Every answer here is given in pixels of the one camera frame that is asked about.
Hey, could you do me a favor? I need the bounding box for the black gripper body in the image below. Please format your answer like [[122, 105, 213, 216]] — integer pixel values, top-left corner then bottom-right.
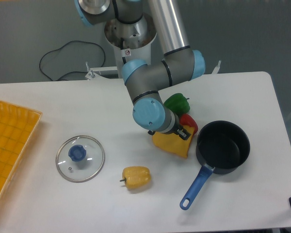
[[147, 114, 180, 134]]

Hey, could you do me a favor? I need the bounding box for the dark pot blue handle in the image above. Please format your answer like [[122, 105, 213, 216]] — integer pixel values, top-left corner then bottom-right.
[[179, 120, 250, 210]]

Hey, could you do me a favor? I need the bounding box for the black cable on floor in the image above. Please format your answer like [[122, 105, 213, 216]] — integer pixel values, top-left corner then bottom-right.
[[39, 40, 106, 82]]

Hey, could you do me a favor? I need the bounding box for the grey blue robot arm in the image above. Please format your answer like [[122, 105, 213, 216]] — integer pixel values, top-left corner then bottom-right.
[[75, 0, 205, 140]]

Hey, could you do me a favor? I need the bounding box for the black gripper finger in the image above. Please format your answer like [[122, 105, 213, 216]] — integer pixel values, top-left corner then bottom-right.
[[177, 128, 191, 140]]

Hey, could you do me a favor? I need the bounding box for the glass lid blue knob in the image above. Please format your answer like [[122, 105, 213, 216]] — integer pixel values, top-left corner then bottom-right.
[[56, 135, 105, 183]]

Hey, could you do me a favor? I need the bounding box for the yellow bell pepper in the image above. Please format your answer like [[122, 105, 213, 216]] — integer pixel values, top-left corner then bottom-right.
[[120, 166, 151, 189]]

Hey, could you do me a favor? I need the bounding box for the yellow woven basket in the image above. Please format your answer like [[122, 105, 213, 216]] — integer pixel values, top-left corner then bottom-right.
[[0, 100, 42, 199]]

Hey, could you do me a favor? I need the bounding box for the red bell pepper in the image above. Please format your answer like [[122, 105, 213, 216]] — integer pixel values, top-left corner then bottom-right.
[[179, 114, 198, 134]]

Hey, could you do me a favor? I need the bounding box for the green bell pepper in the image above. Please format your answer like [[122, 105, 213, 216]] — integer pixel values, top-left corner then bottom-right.
[[163, 93, 190, 116]]

